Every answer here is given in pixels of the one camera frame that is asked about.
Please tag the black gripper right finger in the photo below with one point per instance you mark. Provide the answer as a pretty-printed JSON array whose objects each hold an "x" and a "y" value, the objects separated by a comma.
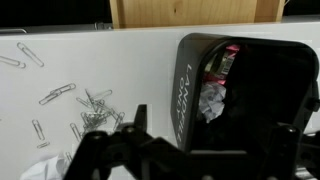
[{"x": 286, "y": 153}]

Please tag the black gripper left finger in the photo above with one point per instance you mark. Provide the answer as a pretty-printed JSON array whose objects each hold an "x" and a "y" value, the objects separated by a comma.
[{"x": 133, "y": 156}]

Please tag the black plastic waste bin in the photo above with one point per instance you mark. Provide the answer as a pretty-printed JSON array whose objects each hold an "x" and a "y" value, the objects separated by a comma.
[{"x": 266, "y": 83}]

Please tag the crumpled paper inside bin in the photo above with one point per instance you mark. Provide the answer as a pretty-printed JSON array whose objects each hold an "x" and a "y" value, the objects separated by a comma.
[{"x": 211, "y": 100}]

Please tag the large pile of paper clips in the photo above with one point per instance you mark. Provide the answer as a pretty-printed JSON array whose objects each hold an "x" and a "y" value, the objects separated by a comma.
[{"x": 98, "y": 115}]

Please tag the silver paper clip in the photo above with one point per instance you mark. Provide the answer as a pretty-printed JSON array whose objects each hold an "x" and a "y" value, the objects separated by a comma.
[
  {"x": 30, "y": 54},
  {"x": 43, "y": 145},
  {"x": 75, "y": 131},
  {"x": 13, "y": 62},
  {"x": 38, "y": 129}
]

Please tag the crumpled white paper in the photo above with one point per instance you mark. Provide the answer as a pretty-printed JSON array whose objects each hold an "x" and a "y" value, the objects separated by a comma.
[{"x": 43, "y": 168}]

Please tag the pair of linked paper clips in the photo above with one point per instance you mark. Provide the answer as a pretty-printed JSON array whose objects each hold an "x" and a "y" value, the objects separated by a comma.
[{"x": 57, "y": 93}]

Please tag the pink snack wrapper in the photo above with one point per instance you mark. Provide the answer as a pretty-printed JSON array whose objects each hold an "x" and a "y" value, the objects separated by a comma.
[{"x": 221, "y": 63}]

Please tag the open wooden drawer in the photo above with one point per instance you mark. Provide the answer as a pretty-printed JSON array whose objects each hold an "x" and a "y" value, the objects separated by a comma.
[{"x": 186, "y": 11}]

